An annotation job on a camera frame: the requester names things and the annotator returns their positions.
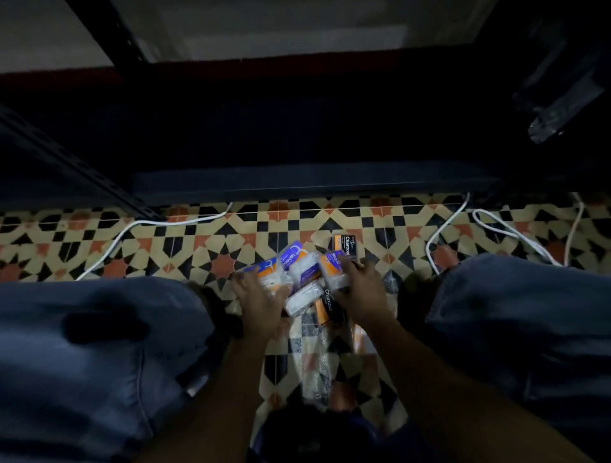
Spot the person's right hand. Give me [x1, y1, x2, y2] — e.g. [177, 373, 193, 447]
[334, 255, 397, 330]

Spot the person's left hand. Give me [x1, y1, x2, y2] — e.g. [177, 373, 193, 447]
[230, 272, 293, 342]

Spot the pile of dental floss boxes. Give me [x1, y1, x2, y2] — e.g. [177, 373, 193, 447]
[284, 232, 359, 328]

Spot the dark metal shelf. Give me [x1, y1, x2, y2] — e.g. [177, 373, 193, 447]
[0, 0, 611, 220]

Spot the person's right forearm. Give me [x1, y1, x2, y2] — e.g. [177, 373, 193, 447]
[370, 314, 581, 463]

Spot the person's left forearm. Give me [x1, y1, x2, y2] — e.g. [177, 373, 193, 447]
[138, 336, 273, 463]

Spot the person's right leg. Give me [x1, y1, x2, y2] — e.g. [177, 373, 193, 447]
[425, 252, 611, 449]

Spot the person's leg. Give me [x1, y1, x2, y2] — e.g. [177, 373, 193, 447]
[425, 252, 611, 449]
[0, 276, 216, 463]

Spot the person's left leg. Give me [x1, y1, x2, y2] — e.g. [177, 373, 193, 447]
[0, 276, 216, 463]

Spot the clear plastic bag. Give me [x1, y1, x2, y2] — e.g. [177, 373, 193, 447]
[224, 266, 411, 430]

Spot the pack of clear plastic bottles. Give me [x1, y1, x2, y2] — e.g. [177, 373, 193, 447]
[513, 28, 611, 144]

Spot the white cable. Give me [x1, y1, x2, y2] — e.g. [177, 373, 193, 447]
[563, 192, 586, 267]
[425, 192, 471, 277]
[76, 202, 234, 282]
[472, 208, 564, 267]

